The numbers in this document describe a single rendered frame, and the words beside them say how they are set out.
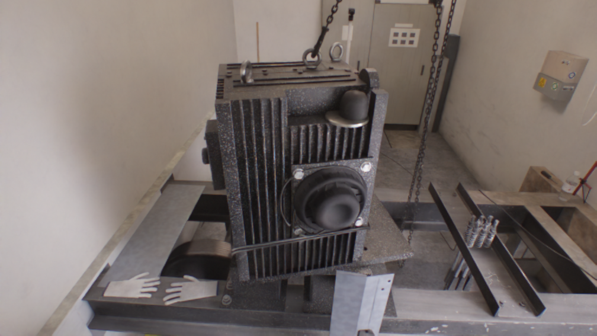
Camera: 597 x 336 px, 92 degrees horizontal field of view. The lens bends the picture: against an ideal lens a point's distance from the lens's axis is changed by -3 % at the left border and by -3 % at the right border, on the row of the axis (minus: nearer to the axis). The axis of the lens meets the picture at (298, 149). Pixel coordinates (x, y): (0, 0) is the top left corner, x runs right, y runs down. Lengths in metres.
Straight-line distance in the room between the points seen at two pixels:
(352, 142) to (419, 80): 3.37
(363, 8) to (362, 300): 3.32
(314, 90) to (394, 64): 3.23
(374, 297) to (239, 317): 0.73
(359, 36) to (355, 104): 3.09
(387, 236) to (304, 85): 0.81
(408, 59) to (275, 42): 1.73
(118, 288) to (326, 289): 0.95
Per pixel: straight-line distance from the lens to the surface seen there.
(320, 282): 1.52
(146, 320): 1.86
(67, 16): 1.64
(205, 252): 1.75
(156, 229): 1.92
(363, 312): 1.24
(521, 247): 2.70
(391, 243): 1.42
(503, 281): 1.82
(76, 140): 1.62
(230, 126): 0.84
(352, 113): 0.91
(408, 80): 4.23
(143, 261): 1.77
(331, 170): 0.95
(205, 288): 1.55
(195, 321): 1.77
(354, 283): 1.10
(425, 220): 2.32
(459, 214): 2.10
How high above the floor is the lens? 1.90
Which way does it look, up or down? 30 degrees down
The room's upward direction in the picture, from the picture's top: 1 degrees clockwise
